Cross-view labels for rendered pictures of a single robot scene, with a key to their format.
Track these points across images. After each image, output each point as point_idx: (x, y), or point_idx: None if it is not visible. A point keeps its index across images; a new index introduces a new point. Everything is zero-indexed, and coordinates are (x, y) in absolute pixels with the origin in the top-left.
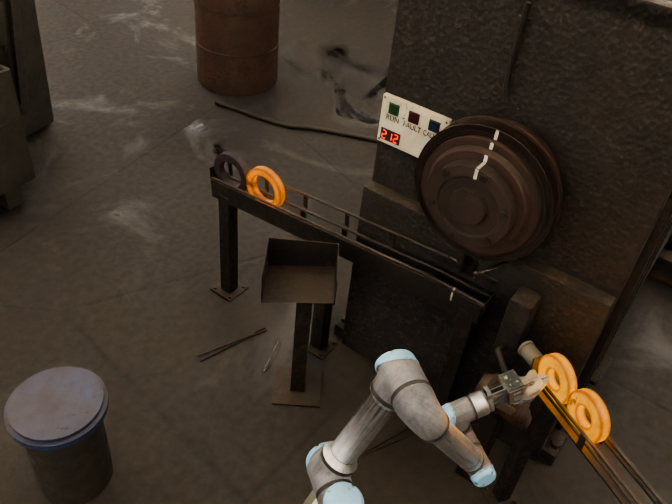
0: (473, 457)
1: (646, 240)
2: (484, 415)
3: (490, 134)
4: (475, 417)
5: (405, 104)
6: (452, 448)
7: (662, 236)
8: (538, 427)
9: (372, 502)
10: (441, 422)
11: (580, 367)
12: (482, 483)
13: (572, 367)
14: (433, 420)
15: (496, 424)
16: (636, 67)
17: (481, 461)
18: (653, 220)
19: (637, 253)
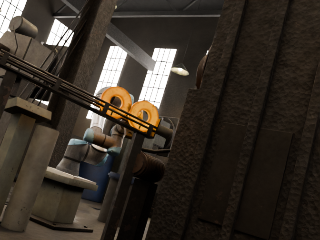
0: (93, 119)
1: (218, 47)
2: (117, 125)
3: None
4: (116, 125)
5: None
6: (94, 107)
7: (261, 71)
8: (126, 159)
9: (97, 239)
10: (100, 90)
11: (171, 147)
12: (84, 135)
13: (144, 100)
14: (100, 89)
15: (134, 182)
16: None
17: (93, 125)
18: (216, 29)
19: (209, 53)
